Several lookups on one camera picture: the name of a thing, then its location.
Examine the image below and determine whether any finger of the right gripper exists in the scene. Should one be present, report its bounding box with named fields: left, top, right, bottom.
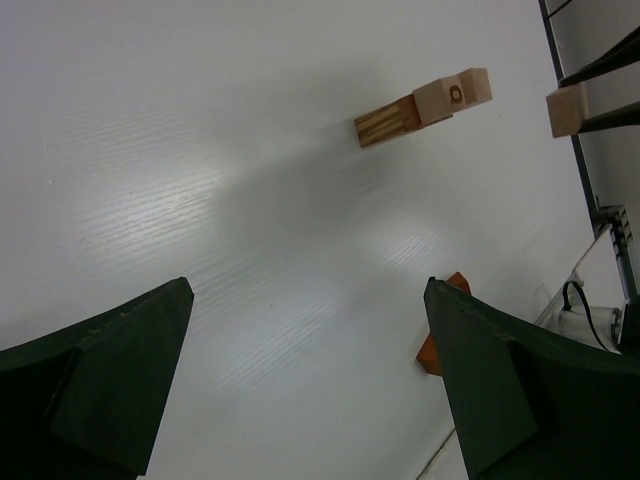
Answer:
left=558, top=27, right=640, bottom=86
left=582, top=101, right=640, bottom=133

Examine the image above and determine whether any letter Q wood cube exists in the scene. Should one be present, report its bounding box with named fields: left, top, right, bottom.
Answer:
left=412, top=74, right=471, bottom=126

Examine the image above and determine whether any long light wood block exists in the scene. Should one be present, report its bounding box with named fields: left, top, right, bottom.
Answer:
left=546, top=83, right=588, bottom=138

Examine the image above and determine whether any small light wood cube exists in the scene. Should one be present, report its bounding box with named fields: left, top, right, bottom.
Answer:
left=459, top=68, right=493, bottom=107

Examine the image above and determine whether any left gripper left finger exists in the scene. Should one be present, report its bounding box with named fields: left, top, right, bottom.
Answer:
left=1, top=277, right=194, bottom=479

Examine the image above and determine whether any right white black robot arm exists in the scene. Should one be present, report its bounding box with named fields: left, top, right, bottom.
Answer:
left=559, top=28, right=639, bottom=354

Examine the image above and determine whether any striped dark wood block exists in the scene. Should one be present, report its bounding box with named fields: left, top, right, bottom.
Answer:
left=354, top=101, right=405, bottom=148

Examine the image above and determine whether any orange arch wood block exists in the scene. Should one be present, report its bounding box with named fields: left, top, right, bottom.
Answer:
left=416, top=333, right=443, bottom=377

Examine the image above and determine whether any long red-brown wood block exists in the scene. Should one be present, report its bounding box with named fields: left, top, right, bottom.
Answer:
left=397, top=94, right=451, bottom=135

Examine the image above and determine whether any red-brown wedge block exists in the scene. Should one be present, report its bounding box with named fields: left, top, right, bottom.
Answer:
left=446, top=272, right=471, bottom=295

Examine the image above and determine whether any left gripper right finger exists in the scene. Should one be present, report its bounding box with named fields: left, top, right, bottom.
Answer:
left=424, top=278, right=639, bottom=479

